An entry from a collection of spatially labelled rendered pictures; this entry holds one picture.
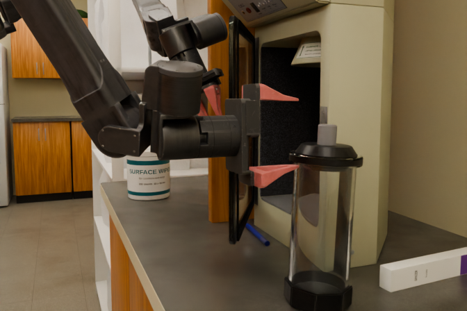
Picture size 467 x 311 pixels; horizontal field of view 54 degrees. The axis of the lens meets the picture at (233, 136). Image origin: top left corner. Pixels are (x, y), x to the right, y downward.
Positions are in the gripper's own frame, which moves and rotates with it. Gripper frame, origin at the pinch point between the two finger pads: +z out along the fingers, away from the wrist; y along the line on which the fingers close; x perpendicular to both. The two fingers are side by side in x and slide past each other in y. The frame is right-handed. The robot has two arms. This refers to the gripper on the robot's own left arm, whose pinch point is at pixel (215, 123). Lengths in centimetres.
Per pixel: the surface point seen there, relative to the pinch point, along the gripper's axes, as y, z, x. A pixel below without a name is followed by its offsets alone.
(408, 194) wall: -31, 39, -39
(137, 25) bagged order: 36, -56, -109
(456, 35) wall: -54, 5, -28
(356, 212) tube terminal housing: -17.0, 25.8, 3.2
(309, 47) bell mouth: -22.3, -5.4, -5.3
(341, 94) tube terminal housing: -23.4, 5.1, 4.9
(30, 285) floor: 197, 40, -180
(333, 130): -19.2, 8.9, 18.8
